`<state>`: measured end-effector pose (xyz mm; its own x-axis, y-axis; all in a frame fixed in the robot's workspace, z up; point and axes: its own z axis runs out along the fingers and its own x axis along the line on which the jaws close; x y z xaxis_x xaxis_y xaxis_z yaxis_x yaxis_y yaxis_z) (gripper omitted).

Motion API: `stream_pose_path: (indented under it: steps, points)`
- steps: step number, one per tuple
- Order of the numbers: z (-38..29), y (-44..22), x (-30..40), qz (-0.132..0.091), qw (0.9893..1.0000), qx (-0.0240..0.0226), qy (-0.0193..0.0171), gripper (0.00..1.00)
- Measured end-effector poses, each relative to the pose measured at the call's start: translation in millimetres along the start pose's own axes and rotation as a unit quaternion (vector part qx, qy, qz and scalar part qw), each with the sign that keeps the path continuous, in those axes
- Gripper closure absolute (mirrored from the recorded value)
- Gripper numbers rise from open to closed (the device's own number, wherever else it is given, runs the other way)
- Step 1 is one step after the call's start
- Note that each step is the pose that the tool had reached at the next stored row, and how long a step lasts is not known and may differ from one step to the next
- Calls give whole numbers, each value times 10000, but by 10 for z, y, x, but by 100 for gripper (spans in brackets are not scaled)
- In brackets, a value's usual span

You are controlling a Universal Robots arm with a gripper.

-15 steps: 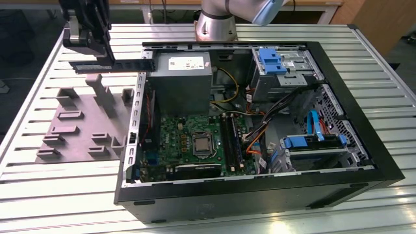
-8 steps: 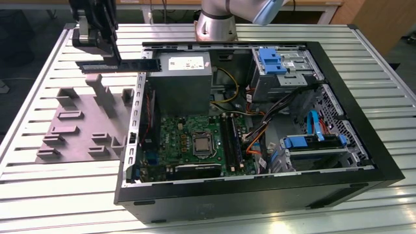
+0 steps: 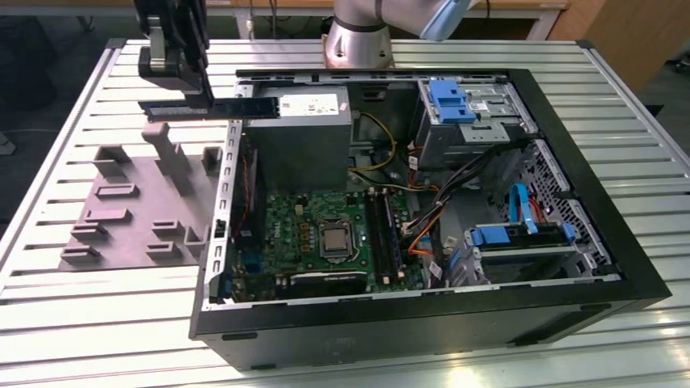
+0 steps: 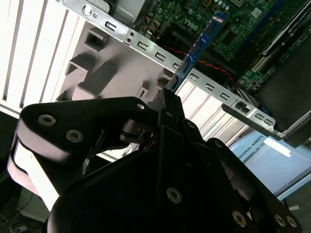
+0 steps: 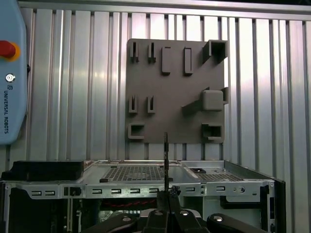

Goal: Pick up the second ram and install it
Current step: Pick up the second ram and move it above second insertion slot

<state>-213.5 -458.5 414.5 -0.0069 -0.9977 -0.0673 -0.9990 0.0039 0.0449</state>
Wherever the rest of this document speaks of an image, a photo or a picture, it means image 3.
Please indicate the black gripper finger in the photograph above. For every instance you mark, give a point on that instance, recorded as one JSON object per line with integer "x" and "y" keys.
{"x": 198, "y": 60}
{"x": 162, "y": 72}

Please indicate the wooden cabinet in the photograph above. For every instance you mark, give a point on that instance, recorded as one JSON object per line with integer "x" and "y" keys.
{"x": 620, "y": 32}

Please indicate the black open PC case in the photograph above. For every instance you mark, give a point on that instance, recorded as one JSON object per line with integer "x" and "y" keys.
{"x": 431, "y": 335}

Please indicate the blue board connector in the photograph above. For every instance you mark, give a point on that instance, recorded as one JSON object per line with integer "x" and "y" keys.
{"x": 251, "y": 262}

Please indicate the blue video port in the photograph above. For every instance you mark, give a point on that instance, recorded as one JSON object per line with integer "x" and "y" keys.
{"x": 226, "y": 289}

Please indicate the metal drive cage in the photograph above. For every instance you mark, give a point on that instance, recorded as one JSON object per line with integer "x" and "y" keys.
{"x": 485, "y": 133}

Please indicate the black RAM slot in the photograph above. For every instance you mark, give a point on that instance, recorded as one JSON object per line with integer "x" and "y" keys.
{"x": 377, "y": 234}

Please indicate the hard disk in blue carrier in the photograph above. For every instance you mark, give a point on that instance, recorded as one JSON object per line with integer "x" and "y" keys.
{"x": 493, "y": 236}

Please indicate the green motherboard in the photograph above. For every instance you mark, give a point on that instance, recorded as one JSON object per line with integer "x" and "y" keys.
{"x": 286, "y": 210}

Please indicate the silver CPU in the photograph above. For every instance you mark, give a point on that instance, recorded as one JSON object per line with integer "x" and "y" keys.
{"x": 337, "y": 241}

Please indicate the black graphics card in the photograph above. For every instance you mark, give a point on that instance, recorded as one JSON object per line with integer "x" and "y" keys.
{"x": 323, "y": 285}

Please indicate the blue plastic drive latch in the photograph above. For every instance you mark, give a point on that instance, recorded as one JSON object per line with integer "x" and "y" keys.
{"x": 450, "y": 101}

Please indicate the grey purple parts rack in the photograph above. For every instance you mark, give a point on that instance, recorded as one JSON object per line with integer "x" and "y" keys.
{"x": 135, "y": 190}

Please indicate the grey power supply unit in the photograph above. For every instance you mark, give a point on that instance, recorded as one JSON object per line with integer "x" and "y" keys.
{"x": 302, "y": 145}

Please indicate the wooden desk white legs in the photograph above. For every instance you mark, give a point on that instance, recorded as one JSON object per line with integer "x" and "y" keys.
{"x": 545, "y": 24}

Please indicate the dark RAM stick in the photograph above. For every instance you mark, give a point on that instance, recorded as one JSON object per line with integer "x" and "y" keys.
{"x": 249, "y": 107}

